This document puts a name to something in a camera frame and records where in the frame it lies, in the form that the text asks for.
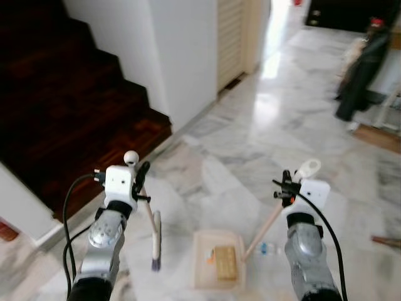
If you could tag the dark wooden staircase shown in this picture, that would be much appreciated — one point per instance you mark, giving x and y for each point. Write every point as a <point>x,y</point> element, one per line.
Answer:
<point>56,94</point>

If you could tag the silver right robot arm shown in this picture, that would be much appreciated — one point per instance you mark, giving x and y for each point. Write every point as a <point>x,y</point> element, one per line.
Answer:
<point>310,251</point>

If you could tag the beige louvered door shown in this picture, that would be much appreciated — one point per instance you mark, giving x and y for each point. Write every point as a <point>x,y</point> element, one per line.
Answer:
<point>235,37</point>

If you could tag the red capped bottle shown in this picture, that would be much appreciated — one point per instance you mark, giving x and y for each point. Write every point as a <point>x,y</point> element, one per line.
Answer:
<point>376,23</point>

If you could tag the small yellow-brown box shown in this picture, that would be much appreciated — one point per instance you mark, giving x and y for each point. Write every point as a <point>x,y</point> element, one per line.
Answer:
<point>225,263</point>

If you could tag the small brown stick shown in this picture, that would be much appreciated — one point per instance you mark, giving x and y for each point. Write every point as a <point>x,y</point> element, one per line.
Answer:
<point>385,241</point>

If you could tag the flat brown wooden board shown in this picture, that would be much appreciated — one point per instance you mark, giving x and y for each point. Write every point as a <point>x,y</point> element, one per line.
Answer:
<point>379,138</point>

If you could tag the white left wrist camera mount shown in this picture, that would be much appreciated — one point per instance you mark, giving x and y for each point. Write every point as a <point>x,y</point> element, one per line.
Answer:
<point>119,183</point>

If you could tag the small red object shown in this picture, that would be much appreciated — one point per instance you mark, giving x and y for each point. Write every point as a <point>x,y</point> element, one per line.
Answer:
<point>296,2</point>

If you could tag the dark wooden cabinet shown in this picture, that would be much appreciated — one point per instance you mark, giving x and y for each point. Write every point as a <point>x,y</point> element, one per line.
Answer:
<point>351,14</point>

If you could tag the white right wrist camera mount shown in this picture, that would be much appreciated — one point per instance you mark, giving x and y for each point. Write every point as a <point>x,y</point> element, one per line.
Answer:
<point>315,193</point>

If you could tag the white metal rack frame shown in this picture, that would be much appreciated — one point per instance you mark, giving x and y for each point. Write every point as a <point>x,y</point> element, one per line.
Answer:
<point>391,106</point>

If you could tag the small clear plastic bottle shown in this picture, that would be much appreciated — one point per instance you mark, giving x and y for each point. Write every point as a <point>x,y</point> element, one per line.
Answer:
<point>270,249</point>

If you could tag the tall black bag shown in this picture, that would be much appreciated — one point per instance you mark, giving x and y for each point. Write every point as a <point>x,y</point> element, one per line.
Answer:
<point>360,75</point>

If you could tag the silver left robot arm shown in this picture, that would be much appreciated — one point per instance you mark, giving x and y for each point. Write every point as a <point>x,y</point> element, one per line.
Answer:
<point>103,241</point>

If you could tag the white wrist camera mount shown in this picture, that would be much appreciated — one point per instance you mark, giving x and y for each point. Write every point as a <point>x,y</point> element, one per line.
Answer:
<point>315,193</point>
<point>119,183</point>

